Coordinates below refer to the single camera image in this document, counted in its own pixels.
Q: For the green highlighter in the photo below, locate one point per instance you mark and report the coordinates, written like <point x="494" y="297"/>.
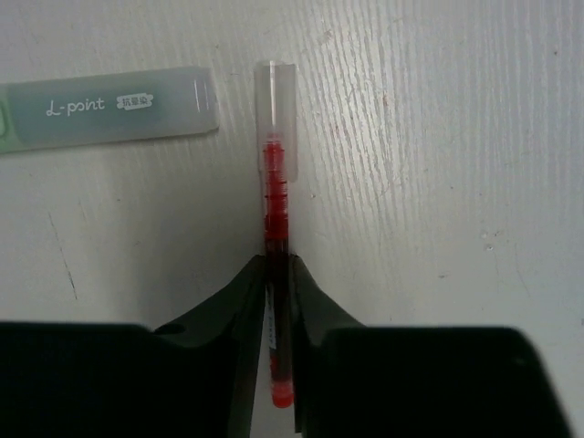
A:
<point x="131" y="106"/>

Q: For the red pen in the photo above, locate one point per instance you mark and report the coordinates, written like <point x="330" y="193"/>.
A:
<point x="276" y="134"/>

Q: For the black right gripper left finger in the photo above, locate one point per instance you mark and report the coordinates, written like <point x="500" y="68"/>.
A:
<point x="194" y="376"/>

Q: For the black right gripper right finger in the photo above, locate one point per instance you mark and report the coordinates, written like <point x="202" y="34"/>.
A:
<point x="352" y="380"/>

